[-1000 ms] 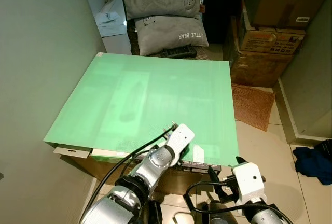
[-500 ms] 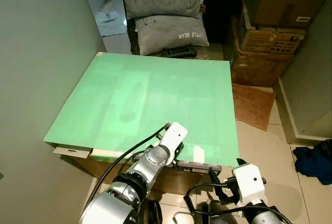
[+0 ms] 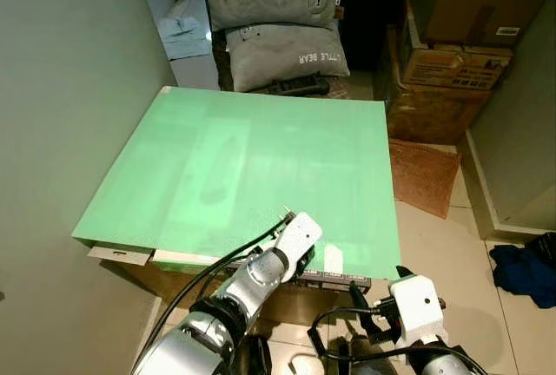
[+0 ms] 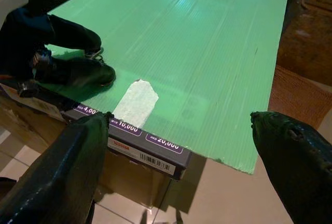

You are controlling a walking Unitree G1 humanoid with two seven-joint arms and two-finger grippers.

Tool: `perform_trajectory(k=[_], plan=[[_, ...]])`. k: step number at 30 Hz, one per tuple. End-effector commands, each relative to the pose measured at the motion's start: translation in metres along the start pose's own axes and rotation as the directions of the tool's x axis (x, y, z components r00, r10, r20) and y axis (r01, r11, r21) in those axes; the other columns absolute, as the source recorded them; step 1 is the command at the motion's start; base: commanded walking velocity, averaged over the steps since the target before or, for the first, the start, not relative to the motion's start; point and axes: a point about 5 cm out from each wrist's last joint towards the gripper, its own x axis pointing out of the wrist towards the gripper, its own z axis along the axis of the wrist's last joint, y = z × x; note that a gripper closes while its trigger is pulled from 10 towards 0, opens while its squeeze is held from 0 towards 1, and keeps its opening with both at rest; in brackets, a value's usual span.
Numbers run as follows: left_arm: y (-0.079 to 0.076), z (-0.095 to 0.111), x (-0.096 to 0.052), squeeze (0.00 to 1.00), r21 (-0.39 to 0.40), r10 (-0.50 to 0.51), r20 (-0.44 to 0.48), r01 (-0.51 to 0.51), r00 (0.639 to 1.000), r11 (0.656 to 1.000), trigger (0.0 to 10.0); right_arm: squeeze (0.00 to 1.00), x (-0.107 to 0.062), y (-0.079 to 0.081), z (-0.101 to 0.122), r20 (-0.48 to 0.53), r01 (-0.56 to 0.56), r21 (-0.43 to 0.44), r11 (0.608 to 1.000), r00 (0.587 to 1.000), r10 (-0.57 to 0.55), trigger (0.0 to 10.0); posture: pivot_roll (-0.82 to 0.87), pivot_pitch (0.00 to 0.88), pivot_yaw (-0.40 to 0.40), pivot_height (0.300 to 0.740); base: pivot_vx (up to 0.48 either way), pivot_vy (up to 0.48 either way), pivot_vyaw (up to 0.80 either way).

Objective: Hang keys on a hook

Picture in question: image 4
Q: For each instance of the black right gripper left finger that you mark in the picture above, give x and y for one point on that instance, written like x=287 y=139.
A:
x=59 y=172

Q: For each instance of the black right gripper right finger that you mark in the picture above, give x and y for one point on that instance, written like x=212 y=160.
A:
x=295 y=161

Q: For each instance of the brown cardboard box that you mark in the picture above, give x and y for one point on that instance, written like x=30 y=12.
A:
x=122 y=174

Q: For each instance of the brown woven basket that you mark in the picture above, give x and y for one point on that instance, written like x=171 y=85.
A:
x=301 y=99

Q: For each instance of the white masking tape piece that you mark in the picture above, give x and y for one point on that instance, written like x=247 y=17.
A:
x=137 y=104

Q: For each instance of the grey box with purple labels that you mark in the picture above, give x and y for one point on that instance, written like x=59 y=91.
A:
x=145 y=146

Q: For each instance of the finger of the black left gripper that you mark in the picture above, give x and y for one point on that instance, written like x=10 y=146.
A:
x=64 y=33
x=83 y=73

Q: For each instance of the dark brown wooden cabinet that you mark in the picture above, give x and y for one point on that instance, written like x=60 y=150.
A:
x=306 y=42

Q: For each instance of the green corrugated plastic board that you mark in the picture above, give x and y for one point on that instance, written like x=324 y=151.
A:
x=186 y=53

